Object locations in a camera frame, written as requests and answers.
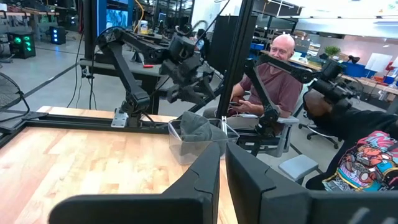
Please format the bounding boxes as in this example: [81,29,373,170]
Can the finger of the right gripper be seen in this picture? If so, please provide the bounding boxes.
[203,77,219,101]
[182,86,206,106]

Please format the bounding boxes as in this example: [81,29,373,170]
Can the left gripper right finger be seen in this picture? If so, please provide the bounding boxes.
[225,141,398,224]

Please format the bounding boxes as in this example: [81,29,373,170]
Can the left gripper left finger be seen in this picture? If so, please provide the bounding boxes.
[47,141,222,224]

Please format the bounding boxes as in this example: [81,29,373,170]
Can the green washed cap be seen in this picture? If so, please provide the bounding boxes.
[179,111,230,157]

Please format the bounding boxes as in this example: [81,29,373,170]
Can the black flat panel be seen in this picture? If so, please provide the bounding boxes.
[206,14,259,75]

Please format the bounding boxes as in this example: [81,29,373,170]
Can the clear plastic bin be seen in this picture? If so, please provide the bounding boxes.
[167,117,241,166]

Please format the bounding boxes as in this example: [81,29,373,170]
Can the white grey device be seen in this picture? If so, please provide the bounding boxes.
[277,154,320,185]

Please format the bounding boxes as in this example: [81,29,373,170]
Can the person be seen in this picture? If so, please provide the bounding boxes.
[203,33,304,131]
[303,88,398,191]

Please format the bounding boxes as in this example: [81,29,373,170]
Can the grey office chair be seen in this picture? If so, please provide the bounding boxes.
[238,113,343,159]

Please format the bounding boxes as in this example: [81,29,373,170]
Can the large display screen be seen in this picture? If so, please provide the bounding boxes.
[83,0,135,60]

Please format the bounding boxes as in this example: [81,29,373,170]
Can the small green potted plant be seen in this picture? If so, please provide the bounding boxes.
[324,45,342,59]

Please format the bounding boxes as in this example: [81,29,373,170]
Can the computer tower blue lights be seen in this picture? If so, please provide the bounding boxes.
[49,26,67,45]

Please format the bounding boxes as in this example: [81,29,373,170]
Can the blue storage bin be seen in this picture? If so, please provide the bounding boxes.
[343,60,374,78]

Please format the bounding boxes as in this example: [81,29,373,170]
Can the wooden workbench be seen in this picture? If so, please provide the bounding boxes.
[0,6,60,34]

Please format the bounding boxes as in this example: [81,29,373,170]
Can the computer tower green lights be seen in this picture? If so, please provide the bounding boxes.
[7,30,37,60]

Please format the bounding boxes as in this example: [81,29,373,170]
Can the white board sheet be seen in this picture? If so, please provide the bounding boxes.
[364,52,394,73]

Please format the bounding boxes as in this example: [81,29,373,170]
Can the black floor fan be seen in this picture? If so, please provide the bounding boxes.
[0,72,31,124]

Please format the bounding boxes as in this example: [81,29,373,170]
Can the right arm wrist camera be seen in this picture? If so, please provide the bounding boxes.
[169,32,196,60]

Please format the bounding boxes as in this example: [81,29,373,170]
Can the yellow hanging cable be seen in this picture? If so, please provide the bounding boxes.
[132,0,146,34]

